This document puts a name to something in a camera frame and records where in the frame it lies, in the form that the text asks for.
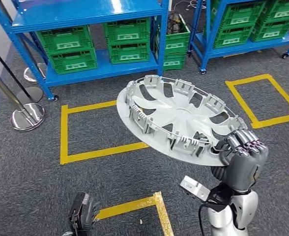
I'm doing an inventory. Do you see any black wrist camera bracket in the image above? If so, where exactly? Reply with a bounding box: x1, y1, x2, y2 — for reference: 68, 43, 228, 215
207, 183, 236, 212

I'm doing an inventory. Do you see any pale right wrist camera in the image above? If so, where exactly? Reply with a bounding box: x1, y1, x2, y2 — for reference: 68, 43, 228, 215
179, 176, 211, 203

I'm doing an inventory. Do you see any black stanchion post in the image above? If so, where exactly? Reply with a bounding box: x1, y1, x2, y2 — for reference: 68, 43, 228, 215
0, 39, 44, 104

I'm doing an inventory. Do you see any coiled grey cable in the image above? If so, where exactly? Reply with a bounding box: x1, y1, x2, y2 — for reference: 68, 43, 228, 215
181, 0, 207, 10

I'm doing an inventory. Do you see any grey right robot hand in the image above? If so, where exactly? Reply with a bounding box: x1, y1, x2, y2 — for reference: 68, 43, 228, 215
211, 129, 269, 193

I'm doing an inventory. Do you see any black and yellow cable bundle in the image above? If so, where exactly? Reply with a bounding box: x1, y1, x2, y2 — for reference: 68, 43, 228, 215
168, 11, 184, 34

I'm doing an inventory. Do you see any grey plastic wheel hubcap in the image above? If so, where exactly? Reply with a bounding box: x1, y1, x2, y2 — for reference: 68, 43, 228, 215
116, 75, 248, 167

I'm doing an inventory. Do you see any blue metal shelf rack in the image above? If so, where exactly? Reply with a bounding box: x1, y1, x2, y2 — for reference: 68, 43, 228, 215
187, 0, 289, 75
0, 0, 170, 102

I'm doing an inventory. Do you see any dark left robot hand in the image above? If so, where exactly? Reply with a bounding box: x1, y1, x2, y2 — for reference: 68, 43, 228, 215
73, 197, 101, 236

